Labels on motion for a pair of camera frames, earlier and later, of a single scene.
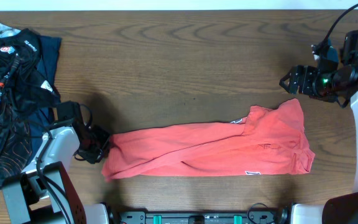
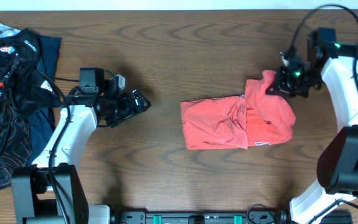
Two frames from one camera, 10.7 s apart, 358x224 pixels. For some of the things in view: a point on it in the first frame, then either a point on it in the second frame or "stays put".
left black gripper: x=92 y=144 -> x=130 y=103
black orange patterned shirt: x=13 y=91 stays put
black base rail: x=165 y=217 stays put
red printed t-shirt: x=270 y=139 -> x=260 y=117
